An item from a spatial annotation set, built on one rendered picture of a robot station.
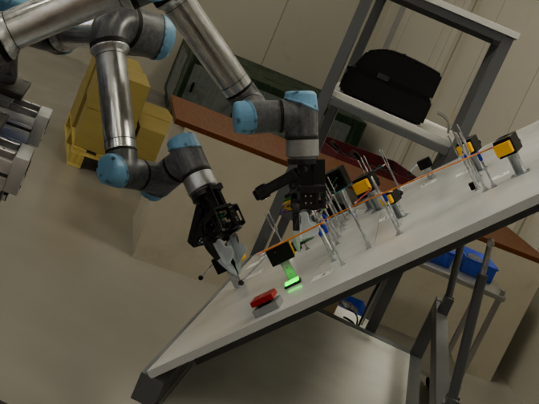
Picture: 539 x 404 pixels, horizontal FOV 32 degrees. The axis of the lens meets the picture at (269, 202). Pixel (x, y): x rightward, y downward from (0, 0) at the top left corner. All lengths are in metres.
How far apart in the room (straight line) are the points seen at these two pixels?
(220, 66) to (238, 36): 9.20
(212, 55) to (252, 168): 3.11
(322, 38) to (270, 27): 0.64
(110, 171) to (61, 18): 0.38
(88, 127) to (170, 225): 1.60
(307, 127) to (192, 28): 0.35
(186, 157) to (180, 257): 3.18
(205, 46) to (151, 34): 0.25
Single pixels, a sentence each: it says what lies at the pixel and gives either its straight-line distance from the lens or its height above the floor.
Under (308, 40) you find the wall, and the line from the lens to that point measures 11.54.
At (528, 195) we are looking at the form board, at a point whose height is 1.52.
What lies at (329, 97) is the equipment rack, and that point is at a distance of 3.06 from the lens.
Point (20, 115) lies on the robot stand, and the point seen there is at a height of 1.10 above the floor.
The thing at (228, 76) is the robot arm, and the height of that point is 1.46.
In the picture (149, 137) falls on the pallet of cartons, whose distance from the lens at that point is 6.78.
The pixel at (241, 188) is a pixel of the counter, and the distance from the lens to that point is 5.31.
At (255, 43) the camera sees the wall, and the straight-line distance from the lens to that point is 11.45.
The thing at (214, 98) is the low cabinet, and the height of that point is 0.43.
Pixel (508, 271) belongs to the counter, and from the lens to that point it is 5.86.
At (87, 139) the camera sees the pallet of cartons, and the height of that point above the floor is 0.21.
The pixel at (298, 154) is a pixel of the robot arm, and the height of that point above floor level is 1.37.
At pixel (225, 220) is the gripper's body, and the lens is 2.18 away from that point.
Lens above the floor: 1.70
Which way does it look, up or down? 12 degrees down
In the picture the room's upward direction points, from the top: 23 degrees clockwise
